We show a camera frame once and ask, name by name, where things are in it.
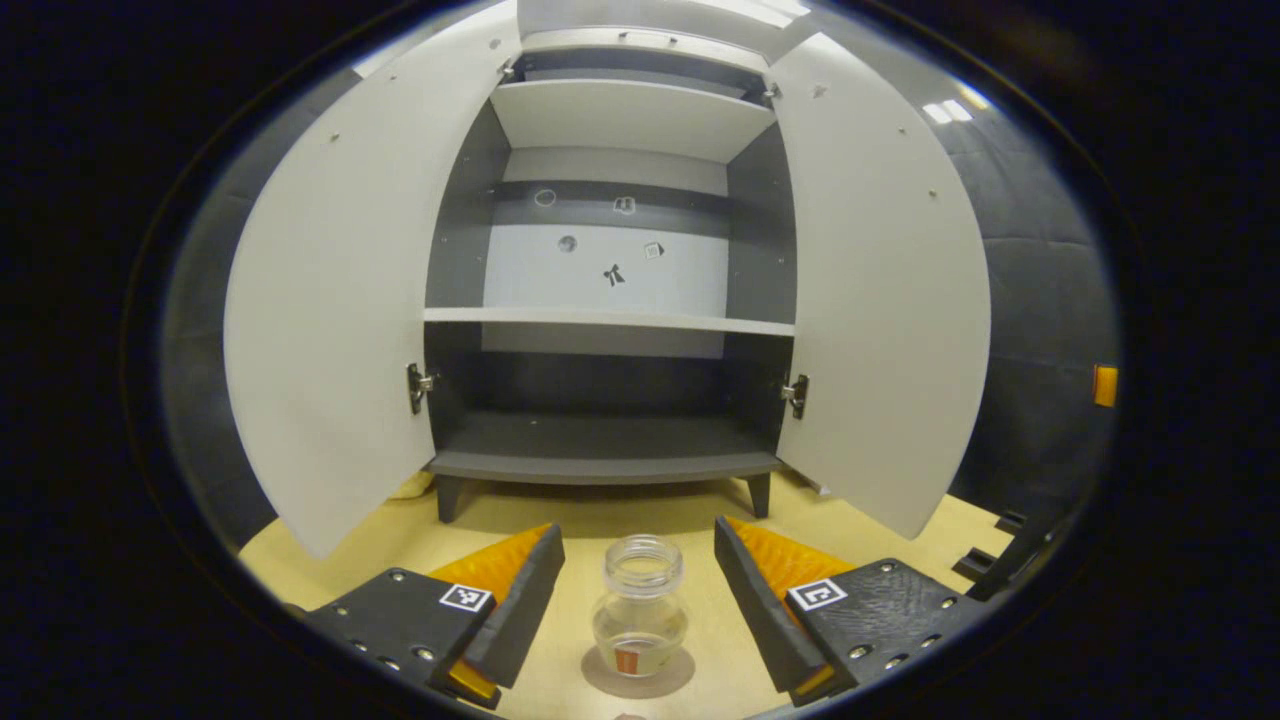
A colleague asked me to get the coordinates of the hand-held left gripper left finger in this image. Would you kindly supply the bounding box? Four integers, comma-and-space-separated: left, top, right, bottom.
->
300, 522, 566, 711

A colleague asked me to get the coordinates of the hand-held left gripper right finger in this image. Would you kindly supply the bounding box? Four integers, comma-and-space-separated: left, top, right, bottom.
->
713, 515, 991, 708

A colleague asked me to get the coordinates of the clear plastic bottle orange label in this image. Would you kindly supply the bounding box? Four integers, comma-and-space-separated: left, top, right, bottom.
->
592, 534, 691, 679

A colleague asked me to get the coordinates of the black backdrop cloth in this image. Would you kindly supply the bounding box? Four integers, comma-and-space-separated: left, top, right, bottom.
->
160, 70, 1121, 551

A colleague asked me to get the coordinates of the small ceiling light panel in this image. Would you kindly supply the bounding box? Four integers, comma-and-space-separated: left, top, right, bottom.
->
922, 85, 991, 126

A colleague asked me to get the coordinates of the large ceiling light panel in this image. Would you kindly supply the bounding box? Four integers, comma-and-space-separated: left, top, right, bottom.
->
700, 0, 811, 29

